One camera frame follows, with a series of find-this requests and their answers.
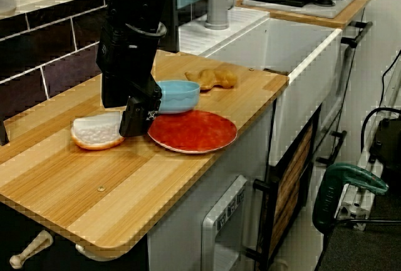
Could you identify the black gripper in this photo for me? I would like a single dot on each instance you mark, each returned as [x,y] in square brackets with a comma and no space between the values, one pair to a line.
[125,64]

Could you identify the light blue bowl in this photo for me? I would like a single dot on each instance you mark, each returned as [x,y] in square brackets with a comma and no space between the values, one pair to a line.
[181,95]

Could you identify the red round plate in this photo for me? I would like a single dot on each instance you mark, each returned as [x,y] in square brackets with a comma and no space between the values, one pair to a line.
[194,133]

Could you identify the golden toy chicken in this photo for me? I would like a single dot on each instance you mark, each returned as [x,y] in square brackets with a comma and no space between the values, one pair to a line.
[216,80]

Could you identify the dark tiled backsplash with ledge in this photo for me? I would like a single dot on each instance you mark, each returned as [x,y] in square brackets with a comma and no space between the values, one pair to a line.
[62,42]

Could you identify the grey toy faucet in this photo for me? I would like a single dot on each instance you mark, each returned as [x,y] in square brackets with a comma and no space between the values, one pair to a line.
[217,11]

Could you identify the grey appliance door panel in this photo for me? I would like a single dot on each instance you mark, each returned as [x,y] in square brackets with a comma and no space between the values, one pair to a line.
[210,236]

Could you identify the black framed wooden door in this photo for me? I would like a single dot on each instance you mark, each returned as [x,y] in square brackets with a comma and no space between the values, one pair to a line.
[291,183]

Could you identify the white bone shaped hook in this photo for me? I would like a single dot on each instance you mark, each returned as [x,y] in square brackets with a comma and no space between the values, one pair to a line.
[34,246]

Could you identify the white toy kitchen cabinet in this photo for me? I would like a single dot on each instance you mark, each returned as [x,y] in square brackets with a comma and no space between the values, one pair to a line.
[300,49]

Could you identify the grey stove top plate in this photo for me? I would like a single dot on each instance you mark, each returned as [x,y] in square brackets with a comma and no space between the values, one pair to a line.
[313,9]

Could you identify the aluminium extrusion bar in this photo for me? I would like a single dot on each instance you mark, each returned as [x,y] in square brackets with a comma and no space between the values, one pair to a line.
[354,202]

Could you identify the black box device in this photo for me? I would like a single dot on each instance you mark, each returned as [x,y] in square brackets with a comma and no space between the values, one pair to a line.
[388,146]

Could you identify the white curved bracket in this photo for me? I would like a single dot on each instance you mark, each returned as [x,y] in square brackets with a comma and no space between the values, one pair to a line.
[87,253]

